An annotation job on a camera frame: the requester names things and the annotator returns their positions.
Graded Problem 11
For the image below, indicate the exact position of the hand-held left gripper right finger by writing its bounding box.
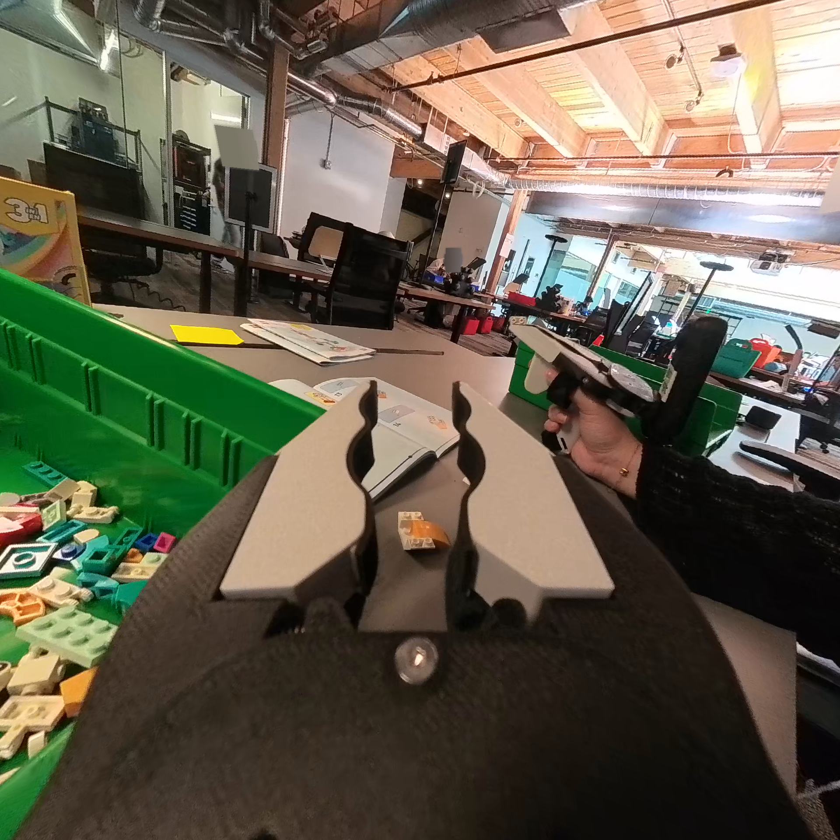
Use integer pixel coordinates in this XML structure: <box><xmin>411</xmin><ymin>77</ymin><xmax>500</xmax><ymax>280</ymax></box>
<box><xmin>446</xmin><ymin>382</ymin><xmax>616</xmax><ymax>608</ymax></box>

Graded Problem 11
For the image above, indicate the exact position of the monitor on black stand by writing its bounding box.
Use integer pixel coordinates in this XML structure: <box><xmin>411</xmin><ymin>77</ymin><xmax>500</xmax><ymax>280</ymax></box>
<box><xmin>225</xmin><ymin>164</ymin><xmax>278</xmax><ymax>316</ymax></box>

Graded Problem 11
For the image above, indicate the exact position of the orange and white lego assembly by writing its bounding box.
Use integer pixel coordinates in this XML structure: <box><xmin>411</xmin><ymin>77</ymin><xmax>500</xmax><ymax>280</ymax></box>
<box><xmin>397</xmin><ymin>510</ymin><xmax>452</xmax><ymax>552</ymax></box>

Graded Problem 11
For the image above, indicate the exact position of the yellow paper sheet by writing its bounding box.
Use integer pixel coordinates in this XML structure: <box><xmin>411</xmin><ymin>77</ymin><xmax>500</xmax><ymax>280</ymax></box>
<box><xmin>169</xmin><ymin>324</ymin><xmax>245</xmax><ymax>347</ymax></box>

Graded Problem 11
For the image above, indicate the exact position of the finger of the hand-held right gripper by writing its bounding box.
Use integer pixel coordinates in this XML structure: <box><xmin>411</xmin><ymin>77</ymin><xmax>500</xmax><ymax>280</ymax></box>
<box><xmin>508</xmin><ymin>323</ymin><xmax>608</xmax><ymax>378</ymax></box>

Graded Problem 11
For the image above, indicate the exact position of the long wooden desk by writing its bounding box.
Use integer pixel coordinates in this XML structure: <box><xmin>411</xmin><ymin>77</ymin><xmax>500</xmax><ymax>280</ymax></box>
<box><xmin>75</xmin><ymin>205</ymin><xmax>242</xmax><ymax>315</ymax></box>

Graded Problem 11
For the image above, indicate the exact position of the open instruction booklet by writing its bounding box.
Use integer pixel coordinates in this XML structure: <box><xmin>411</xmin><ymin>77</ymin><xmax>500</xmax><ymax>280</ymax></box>
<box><xmin>269</xmin><ymin>376</ymin><xmax>460</xmax><ymax>500</ymax></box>

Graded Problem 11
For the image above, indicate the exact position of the closed instruction booklet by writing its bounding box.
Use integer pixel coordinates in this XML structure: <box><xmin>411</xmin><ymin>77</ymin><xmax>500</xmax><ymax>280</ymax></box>
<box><xmin>239</xmin><ymin>318</ymin><xmax>376</xmax><ymax>366</ymax></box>

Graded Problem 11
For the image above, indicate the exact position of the black mesh office chair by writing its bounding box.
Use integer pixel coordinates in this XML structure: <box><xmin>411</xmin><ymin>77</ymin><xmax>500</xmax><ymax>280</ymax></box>
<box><xmin>326</xmin><ymin>222</ymin><xmax>413</xmax><ymax>331</ymax></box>

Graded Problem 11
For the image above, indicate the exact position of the person's right hand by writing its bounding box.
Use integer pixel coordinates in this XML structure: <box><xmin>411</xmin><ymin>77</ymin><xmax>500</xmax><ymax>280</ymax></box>
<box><xmin>543</xmin><ymin>384</ymin><xmax>643</xmax><ymax>497</ymax></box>

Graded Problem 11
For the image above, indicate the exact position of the green plastic bin with legos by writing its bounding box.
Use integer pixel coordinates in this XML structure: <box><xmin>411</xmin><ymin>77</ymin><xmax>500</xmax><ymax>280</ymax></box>
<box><xmin>0</xmin><ymin>266</ymin><xmax>327</xmax><ymax>840</ymax></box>

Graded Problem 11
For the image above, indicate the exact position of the metal storage rack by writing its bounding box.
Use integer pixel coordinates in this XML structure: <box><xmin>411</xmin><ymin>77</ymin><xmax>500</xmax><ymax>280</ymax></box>
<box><xmin>43</xmin><ymin>96</ymin><xmax>143</xmax><ymax>181</ymax></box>

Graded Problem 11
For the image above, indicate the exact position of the empty green plastic bin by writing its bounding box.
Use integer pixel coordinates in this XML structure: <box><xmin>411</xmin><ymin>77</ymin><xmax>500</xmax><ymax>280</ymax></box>
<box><xmin>508</xmin><ymin>341</ymin><xmax>744</xmax><ymax>458</ymax></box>

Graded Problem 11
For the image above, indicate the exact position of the person's right forearm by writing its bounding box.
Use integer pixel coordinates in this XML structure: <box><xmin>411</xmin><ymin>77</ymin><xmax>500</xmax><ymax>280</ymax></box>
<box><xmin>633</xmin><ymin>443</ymin><xmax>840</xmax><ymax>657</ymax></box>

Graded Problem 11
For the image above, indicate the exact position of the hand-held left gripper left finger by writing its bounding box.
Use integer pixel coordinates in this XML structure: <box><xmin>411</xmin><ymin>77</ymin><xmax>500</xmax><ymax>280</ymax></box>
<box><xmin>218</xmin><ymin>379</ymin><xmax>379</xmax><ymax>602</ymax></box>

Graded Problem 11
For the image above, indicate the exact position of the yellow lego set box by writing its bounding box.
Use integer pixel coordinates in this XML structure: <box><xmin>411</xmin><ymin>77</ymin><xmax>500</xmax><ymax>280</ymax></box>
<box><xmin>0</xmin><ymin>176</ymin><xmax>93</xmax><ymax>306</ymax></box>

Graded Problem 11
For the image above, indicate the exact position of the black chair armrest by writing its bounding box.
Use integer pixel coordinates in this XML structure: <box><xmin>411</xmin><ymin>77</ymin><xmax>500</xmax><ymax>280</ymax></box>
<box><xmin>738</xmin><ymin>438</ymin><xmax>840</xmax><ymax>490</ymax></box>

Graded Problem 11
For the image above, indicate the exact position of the pile of loose lego pieces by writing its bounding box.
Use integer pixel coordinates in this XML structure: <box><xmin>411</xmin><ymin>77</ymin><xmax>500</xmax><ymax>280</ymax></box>
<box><xmin>0</xmin><ymin>459</ymin><xmax>178</xmax><ymax>782</ymax></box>

